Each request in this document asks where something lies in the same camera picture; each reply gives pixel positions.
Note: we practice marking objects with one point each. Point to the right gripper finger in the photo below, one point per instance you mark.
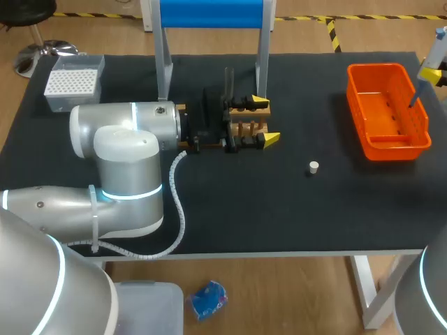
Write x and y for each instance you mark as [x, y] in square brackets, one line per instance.
[431, 76]

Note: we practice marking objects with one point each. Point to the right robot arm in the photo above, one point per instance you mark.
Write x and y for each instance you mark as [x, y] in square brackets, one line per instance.
[424, 293]

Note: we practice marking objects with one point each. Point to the white stopper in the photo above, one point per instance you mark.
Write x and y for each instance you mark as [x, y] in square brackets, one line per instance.
[314, 168]

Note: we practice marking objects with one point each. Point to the wooden rack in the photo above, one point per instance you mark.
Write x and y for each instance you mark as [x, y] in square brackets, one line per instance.
[249, 118]

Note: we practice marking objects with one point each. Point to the clear pipette tip box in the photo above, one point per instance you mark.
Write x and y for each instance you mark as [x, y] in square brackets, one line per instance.
[73, 83]

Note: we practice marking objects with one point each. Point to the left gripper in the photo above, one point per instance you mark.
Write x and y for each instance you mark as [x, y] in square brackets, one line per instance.
[206, 118]

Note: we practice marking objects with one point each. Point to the black stool with chrome base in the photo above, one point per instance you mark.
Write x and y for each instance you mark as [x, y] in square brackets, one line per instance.
[31, 38]

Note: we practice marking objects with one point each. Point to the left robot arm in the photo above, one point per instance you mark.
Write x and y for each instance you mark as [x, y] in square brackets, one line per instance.
[125, 167]

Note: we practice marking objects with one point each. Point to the translucent plastic storage box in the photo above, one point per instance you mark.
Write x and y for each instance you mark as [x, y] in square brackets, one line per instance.
[150, 308]

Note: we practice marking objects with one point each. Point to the orange plastic basket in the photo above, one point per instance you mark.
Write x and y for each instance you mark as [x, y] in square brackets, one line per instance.
[387, 111]

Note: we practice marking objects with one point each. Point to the blue plastic bag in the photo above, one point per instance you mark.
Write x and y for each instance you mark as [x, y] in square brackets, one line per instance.
[207, 301]

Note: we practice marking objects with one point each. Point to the pipette stand with blue panel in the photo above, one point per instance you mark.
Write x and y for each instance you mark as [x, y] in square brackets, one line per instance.
[209, 12]

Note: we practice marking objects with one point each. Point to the grey pipette with blue tip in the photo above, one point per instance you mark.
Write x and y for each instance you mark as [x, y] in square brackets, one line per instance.
[434, 52]

